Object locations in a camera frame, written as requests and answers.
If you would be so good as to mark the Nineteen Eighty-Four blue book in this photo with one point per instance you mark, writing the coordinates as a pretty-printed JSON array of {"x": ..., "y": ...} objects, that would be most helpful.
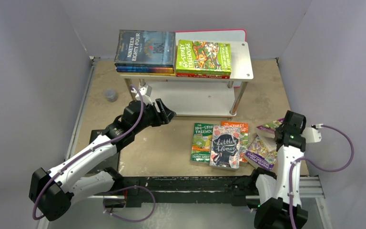
[{"x": 139, "y": 48}]

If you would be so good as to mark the purple Treehouse book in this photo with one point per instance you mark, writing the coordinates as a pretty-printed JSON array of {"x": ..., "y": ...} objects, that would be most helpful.
[{"x": 259, "y": 156}]

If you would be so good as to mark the white two-tier metal shelf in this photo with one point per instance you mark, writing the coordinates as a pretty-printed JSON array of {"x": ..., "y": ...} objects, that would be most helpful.
[{"x": 202, "y": 97}]

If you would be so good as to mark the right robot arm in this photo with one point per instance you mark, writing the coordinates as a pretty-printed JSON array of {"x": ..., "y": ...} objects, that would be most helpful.
[{"x": 280, "y": 203}]

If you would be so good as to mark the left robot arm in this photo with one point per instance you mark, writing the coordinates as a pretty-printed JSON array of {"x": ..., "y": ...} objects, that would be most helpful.
[{"x": 54, "y": 191}]

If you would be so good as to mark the red 13-Storey Treehouse book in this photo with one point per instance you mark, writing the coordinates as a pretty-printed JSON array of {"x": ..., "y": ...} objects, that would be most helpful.
[{"x": 190, "y": 75}]

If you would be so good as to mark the orange Treehouse book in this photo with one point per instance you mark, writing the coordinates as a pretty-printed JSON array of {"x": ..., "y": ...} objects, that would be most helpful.
[{"x": 244, "y": 142}]

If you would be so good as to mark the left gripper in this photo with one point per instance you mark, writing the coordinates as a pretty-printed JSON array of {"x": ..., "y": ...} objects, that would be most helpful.
[{"x": 159, "y": 119}]

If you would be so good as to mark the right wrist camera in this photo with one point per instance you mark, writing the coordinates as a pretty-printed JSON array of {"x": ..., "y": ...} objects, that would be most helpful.
[{"x": 312, "y": 134}]

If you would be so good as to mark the yellow book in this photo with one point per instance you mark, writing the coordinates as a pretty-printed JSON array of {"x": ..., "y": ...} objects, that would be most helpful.
[{"x": 152, "y": 74}]

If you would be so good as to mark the green 65-Storey Treehouse book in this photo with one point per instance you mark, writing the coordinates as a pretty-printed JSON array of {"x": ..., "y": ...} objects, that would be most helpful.
[{"x": 203, "y": 57}]

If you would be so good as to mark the Little Women book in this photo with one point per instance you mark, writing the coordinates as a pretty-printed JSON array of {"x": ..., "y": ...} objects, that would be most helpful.
[{"x": 225, "y": 147}]

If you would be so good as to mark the Jane Eyre book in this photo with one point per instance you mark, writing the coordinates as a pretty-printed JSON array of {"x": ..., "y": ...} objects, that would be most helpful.
[{"x": 141, "y": 69}]

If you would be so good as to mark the dark green Treehouse book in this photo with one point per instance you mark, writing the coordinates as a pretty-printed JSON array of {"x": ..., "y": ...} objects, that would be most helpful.
[{"x": 201, "y": 143}]

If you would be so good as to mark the small clear plastic cup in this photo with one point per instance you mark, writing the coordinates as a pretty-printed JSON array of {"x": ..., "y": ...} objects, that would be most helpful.
[{"x": 110, "y": 95}]

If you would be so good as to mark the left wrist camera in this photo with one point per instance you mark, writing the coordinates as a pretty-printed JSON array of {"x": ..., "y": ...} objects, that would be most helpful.
[{"x": 142, "y": 94}]

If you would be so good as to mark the black Moon Sixpence book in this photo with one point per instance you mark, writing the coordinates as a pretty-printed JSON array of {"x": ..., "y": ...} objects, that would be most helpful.
[{"x": 112, "y": 161}]

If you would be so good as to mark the black aluminium base frame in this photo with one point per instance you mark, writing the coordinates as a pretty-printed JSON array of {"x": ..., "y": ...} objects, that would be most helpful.
[{"x": 238, "y": 191}]

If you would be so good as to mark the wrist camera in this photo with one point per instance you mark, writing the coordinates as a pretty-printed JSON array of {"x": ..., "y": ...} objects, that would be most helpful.
[
  {"x": 142, "y": 94},
  {"x": 312, "y": 134}
]

